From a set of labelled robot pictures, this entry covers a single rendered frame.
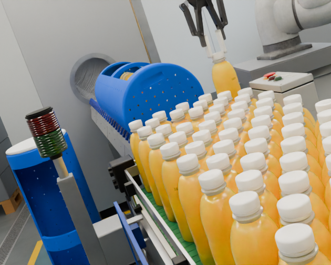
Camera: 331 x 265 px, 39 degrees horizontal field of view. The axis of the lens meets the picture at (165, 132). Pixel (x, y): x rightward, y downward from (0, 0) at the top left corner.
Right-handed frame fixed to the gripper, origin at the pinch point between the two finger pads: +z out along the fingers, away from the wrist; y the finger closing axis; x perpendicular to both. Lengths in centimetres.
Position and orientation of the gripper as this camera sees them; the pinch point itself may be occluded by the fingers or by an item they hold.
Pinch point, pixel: (214, 44)
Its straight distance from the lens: 140.3
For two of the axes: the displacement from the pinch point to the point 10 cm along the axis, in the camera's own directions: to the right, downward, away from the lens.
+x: 2.4, 1.5, -9.6
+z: 3.1, 9.2, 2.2
